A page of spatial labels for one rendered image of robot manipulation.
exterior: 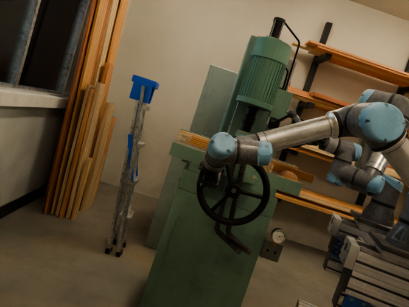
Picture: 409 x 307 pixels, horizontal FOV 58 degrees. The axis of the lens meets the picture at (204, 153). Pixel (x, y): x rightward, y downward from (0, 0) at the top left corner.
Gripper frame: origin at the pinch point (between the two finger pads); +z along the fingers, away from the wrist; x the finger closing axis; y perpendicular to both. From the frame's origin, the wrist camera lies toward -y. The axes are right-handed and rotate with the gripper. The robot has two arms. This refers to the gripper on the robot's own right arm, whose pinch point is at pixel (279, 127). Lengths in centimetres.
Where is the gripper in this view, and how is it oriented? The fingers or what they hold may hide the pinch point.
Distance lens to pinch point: 164.9
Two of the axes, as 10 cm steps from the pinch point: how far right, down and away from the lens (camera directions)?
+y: 0.0, 0.1, -10.0
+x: -3.2, 9.5, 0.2
